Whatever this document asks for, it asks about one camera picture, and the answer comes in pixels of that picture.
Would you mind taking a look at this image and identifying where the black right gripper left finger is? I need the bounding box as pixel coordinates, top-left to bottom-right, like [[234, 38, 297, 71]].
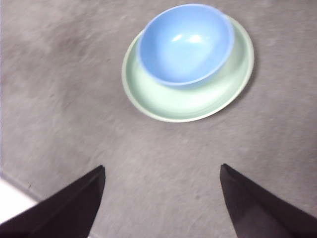
[[0, 165, 106, 238]]

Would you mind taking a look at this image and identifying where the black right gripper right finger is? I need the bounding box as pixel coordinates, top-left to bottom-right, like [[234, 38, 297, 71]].
[[219, 163, 317, 238]]

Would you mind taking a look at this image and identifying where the pale green plate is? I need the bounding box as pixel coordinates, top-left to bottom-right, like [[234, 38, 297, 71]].
[[121, 14, 255, 123]]

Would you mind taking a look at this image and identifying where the blue ribbed bowl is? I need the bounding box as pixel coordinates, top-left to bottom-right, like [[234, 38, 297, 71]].
[[138, 3, 235, 89]]

